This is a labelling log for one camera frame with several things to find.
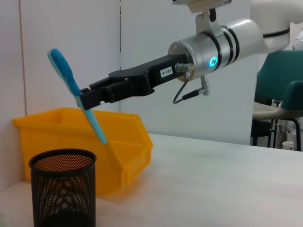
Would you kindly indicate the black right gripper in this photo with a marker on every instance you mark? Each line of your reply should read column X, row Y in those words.
column 146, row 78

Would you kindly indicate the blue scissors with cover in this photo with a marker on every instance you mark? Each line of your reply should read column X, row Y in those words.
column 64, row 68

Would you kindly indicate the black mesh pen holder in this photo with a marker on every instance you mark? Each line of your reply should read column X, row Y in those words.
column 61, row 201

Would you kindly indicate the yellow plastic bin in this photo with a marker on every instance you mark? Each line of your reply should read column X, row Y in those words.
column 59, row 127

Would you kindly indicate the beige rounded seat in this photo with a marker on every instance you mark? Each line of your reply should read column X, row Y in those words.
column 267, row 112

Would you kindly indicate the large green chair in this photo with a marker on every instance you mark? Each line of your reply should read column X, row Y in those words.
column 272, row 78

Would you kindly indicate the white equipment base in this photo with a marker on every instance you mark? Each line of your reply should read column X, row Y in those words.
column 290, row 137

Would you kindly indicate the small green chair back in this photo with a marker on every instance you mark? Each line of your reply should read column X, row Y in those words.
column 296, row 94

